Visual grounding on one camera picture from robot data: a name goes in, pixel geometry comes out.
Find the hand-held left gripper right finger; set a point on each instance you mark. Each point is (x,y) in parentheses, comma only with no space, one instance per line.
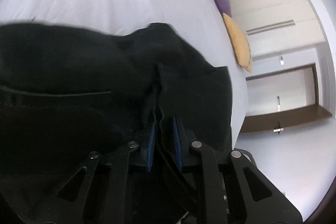
(177,145)

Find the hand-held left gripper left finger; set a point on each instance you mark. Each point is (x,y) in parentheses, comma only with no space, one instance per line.
(151,145)

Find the black pants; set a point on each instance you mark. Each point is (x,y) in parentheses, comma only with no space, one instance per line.
(78,82)

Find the yellow cushion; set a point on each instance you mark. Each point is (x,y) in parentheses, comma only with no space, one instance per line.
(240,45)

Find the white wardrobe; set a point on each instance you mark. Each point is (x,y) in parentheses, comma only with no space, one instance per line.
(275,8)

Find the door with brown frame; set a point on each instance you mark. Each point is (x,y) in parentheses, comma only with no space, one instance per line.
(288,119)

